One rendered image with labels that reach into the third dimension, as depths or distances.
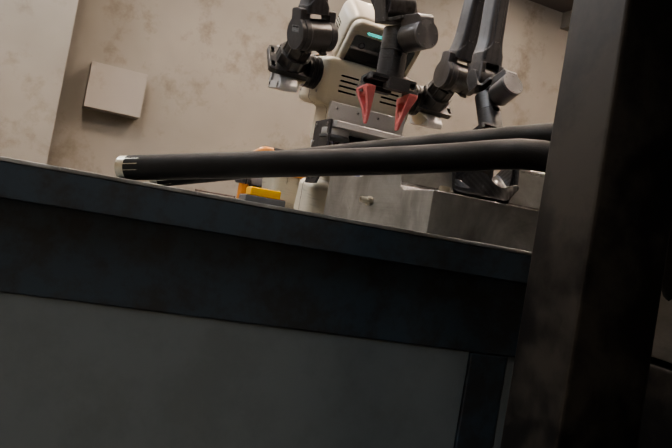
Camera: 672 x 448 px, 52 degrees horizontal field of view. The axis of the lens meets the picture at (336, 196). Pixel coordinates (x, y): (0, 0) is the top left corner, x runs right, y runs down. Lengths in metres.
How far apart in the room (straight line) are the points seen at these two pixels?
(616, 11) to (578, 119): 0.07
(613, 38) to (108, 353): 0.54
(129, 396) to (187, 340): 0.08
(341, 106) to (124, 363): 1.15
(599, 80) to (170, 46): 9.35
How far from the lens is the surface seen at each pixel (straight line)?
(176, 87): 9.67
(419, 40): 1.35
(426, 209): 0.93
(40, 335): 0.74
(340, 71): 1.79
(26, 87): 8.26
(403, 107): 1.40
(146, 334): 0.74
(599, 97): 0.46
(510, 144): 0.67
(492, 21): 1.79
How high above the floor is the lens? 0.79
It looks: 2 degrees up
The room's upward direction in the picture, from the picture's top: 10 degrees clockwise
